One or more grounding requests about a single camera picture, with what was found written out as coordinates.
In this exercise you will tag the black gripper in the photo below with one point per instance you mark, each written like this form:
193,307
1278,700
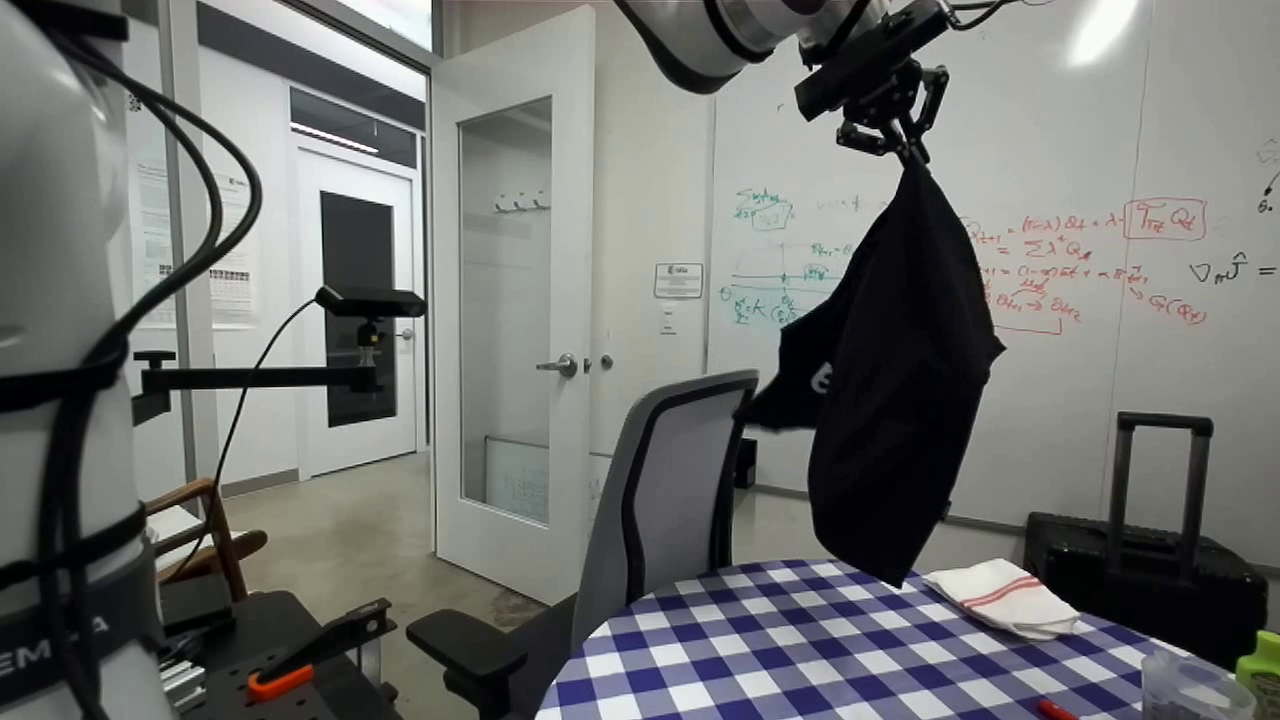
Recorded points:
873,63

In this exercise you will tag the black cloth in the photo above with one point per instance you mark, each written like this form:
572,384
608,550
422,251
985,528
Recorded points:
893,401

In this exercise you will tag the grey office chair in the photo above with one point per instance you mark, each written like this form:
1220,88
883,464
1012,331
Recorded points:
667,492

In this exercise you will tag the black chair seat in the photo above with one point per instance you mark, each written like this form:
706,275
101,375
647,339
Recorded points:
548,663

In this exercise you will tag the black chair armrest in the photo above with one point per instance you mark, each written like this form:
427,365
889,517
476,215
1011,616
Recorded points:
466,645

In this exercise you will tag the wooden chair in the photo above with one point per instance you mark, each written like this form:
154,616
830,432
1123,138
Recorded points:
203,534

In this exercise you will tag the white door with glass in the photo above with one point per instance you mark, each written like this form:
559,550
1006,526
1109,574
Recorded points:
512,320

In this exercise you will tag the white towel red stripe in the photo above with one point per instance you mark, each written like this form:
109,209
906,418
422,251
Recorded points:
1000,598

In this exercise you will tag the black suitcase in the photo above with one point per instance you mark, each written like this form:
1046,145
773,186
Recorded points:
1144,574

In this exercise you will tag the blue white checkered tablecloth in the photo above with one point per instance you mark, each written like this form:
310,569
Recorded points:
801,653

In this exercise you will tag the clear plastic cup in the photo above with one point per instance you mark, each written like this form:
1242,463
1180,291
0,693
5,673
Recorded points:
1192,690

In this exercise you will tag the small green bottle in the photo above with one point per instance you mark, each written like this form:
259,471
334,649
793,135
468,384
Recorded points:
1262,673

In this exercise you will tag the paper wall sign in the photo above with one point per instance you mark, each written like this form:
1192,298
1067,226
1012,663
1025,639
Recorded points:
677,282

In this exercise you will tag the black camera on stand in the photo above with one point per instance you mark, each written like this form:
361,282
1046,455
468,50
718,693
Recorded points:
365,307

